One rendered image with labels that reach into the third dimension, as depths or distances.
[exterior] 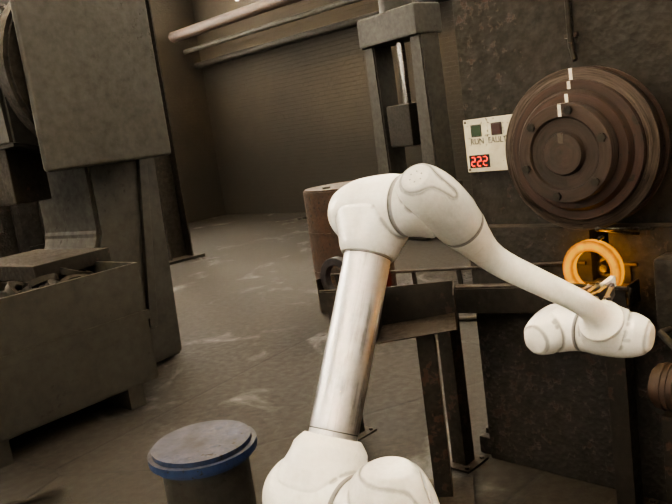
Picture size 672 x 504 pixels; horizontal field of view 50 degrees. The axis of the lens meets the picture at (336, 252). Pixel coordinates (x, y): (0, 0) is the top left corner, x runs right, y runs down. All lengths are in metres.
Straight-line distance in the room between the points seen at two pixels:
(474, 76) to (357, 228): 1.19
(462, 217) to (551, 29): 1.10
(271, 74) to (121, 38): 8.12
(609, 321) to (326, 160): 9.95
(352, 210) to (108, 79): 2.79
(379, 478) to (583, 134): 1.21
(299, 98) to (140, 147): 7.75
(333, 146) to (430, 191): 9.97
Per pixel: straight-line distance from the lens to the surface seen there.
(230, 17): 11.81
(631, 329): 1.75
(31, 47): 3.92
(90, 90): 4.06
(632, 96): 2.15
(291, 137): 12.01
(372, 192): 1.49
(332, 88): 11.26
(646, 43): 2.30
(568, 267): 2.33
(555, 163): 2.16
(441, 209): 1.41
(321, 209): 4.94
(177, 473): 2.12
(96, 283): 3.76
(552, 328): 1.80
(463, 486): 2.66
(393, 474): 1.30
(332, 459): 1.41
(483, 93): 2.55
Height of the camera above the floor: 1.27
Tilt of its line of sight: 9 degrees down
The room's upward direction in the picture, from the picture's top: 8 degrees counter-clockwise
